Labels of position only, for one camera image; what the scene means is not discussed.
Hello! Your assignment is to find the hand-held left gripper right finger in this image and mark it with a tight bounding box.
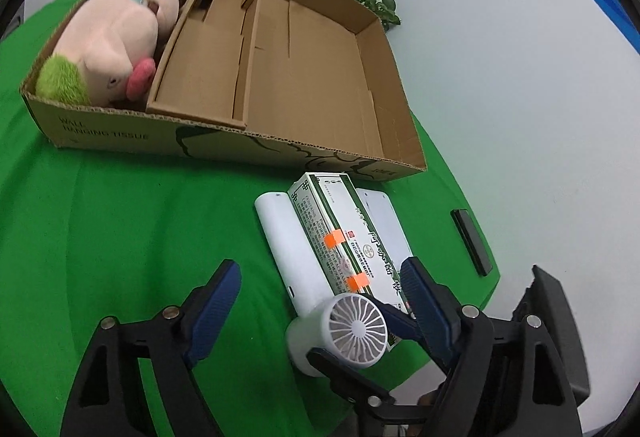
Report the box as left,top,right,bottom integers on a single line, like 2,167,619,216
399,256,584,437

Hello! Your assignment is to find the cardboard divider insert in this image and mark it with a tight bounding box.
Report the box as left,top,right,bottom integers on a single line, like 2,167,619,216
145,0,265,128

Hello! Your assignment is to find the white handheld fan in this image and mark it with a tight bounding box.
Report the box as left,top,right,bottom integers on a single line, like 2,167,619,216
254,191,392,378

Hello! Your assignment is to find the pink pig plush toy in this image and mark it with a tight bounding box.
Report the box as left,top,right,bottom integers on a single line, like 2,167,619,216
35,0,195,108

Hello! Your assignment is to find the green and white medicine box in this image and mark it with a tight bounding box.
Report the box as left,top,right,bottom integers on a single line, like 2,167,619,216
287,172,417,351

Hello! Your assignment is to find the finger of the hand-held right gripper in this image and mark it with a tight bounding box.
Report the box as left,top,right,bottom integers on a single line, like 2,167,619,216
371,298,427,344
306,347,442,424

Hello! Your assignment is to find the green table cloth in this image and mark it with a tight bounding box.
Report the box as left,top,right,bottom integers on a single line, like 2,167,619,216
0,0,502,437

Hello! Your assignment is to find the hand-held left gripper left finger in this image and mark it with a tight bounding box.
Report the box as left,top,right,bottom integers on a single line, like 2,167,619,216
60,259,243,437

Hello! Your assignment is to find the black rectangular bar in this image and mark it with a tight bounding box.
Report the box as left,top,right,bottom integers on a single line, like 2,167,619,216
450,209,494,277

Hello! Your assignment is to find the brown cardboard box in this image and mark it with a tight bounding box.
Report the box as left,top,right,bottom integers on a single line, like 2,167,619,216
20,0,429,179

